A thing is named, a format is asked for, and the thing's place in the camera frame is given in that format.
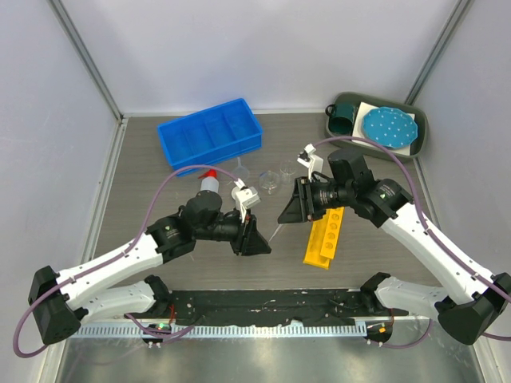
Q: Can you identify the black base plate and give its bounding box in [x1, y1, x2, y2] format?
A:
[133, 289, 408, 327]

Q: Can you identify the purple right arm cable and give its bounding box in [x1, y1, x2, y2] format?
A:
[311, 136, 511, 296]

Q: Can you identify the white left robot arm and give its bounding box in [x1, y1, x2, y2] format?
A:
[28, 180, 271, 345]

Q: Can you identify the dark green mug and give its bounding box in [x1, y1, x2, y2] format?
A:
[325, 102, 358, 136]

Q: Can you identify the white slotted cable duct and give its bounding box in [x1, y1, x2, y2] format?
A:
[72, 321, 367, 339]

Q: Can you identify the white square plate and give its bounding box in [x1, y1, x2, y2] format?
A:
[352, 102, 419, 156]

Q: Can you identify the blue polka dot plate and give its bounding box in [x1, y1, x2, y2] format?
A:
[362, 107, 418, 149]

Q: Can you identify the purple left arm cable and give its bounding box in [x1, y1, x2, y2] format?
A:
[13, 164, 247, 358]

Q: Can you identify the white wash bottle red cap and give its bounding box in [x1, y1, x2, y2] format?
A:
[199, 169, 220, 193]

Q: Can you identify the yellow test tube rack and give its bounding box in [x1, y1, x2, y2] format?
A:
[303, 207, 344, 270]

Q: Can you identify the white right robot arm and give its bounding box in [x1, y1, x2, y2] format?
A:
[278, 144, 510, 345]

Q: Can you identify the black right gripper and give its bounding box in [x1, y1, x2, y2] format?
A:
[279, 176, 354, 224]

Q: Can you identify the tall clear glass beaker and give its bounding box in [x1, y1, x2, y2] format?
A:
[279, 160, 296, 184]

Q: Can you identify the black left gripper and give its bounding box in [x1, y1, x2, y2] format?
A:
[195, 205, 271, 255]

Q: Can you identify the blue plastic divided bin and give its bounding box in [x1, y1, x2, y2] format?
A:
[157, 98, 263, 170]

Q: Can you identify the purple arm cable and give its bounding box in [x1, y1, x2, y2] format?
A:
[13, 164, 247, 358]
[311, 136, 511, 296]

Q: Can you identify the grey-green plastic tray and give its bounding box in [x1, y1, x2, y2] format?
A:
[325, 92, 429, 162]

